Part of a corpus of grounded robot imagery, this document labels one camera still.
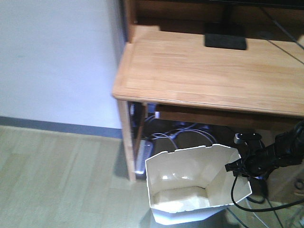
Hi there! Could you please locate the black cable across desk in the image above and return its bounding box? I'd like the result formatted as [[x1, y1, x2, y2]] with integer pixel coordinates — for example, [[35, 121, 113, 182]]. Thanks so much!
[[261, 7, 304, 65]]

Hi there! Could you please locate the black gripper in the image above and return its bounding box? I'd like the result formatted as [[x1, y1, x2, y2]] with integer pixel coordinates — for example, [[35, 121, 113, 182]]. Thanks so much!
[[225, 147, 277, 178]]

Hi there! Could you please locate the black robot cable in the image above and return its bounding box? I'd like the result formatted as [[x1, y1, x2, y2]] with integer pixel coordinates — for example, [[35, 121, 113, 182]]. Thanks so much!
[[231, 175, 304, 212]]

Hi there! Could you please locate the white paper trash bin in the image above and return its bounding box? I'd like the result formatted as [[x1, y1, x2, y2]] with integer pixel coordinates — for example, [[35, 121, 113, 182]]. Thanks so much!
[[145, 144, 252, 225]]

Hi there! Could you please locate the light wooden desk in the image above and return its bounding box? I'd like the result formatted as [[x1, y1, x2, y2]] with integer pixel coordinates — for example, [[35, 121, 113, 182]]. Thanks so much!
[[112, 0, 304, 181]]

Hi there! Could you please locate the black monitor with stand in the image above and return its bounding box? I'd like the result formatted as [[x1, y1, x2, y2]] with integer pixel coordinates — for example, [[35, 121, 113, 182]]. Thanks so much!
[[204, 0, 304, 50]]

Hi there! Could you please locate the grey cable under desk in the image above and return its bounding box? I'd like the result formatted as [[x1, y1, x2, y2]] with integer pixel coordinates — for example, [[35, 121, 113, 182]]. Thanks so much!
[[144, 114, 214, 152]]

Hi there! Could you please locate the white power strip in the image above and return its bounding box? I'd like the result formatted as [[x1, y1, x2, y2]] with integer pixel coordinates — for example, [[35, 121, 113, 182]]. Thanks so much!
[[135, 140, 153, 174]]

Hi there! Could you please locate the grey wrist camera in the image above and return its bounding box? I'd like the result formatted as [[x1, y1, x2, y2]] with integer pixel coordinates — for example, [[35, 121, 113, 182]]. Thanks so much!
[[234, 133, 262, 144]]

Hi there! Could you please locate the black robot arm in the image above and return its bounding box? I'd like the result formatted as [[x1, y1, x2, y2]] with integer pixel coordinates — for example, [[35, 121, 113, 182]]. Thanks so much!
[[225, 121, 304, 178]]

